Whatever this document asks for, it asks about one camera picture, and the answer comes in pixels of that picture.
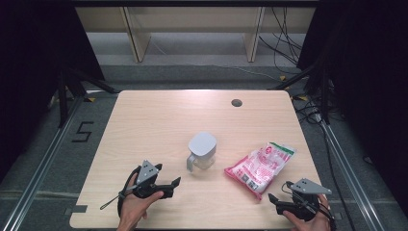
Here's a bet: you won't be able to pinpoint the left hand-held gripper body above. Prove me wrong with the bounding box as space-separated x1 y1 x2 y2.
131 159 166 199

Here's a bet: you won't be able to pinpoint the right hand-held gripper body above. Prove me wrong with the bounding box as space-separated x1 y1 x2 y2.
275 178 333 221

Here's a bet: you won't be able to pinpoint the pink and white bag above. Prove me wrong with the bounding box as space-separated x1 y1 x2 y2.
223 141 297 201

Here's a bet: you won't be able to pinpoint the clear jar with grey lid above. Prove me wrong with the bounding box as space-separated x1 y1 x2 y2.
186 131 217 172

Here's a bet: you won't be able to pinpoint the person's right hand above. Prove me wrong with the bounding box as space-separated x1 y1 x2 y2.
282 193 331 231

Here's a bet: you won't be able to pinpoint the person's left hand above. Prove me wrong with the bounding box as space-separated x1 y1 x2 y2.
118 173 165 225

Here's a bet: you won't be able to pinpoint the black metal stand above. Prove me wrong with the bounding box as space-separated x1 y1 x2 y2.
268 52 332 125
57 66 120 129

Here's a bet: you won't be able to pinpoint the black curtain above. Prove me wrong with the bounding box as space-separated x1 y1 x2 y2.
0 0 106 182
296 0 408 210

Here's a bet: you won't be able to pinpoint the beige wooden shelf unit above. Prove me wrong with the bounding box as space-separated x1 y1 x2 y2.
75 6 317 64

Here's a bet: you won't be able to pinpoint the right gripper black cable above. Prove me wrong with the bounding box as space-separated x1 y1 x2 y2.
320 201 337 231

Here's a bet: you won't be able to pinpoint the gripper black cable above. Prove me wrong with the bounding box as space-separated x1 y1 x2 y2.
320 201 337 231
116 165 142 219

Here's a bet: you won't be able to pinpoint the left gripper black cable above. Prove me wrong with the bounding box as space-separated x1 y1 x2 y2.
116 165 142 219

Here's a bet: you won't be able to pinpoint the metal floor rail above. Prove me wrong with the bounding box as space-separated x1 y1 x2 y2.
319 120 388 231
0 95 85 231

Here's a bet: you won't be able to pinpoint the left gripper grey lanyard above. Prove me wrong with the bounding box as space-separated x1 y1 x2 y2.
99 192 130 211

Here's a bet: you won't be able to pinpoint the black floor cables with plug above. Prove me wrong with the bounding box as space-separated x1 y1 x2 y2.
293 97 325 127

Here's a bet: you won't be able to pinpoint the bundle of black cables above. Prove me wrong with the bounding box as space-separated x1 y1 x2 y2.
258 6 310 75

